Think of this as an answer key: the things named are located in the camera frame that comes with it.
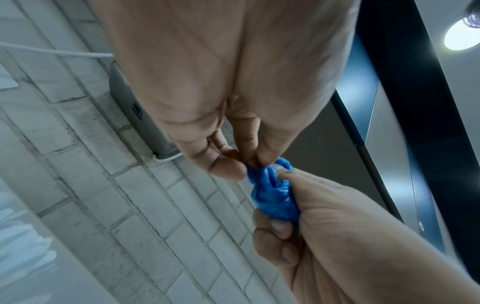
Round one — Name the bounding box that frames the person's right hand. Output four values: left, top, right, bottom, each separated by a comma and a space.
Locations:
251, 169, 416, 304

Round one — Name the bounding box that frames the person's left hand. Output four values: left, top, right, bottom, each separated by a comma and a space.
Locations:
89, 0, 363, 181

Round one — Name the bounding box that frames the blue plastic bag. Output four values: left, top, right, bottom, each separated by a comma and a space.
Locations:
245, 157, 302, 223

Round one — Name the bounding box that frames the stack of white forks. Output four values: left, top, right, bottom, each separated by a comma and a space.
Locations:
0, 193, 60, 304

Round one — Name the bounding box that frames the person's right forearm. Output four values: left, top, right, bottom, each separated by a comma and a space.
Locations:
356, 222, 480, 304

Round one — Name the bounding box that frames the round ceiling light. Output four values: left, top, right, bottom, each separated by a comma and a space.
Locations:
443, 18, 480, 51

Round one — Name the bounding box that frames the black door frame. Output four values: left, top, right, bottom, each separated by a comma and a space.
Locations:
329, 89, 406, 224

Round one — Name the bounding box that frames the stainless steel wall appliance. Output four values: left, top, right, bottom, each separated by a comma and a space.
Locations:
108, 60, 181, 158

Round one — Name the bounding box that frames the clear plastic hose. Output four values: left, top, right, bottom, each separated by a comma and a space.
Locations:
151, 151, 185, 164

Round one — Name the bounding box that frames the white plug with cable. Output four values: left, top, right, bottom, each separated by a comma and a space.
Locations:
0, 41, 115, 60

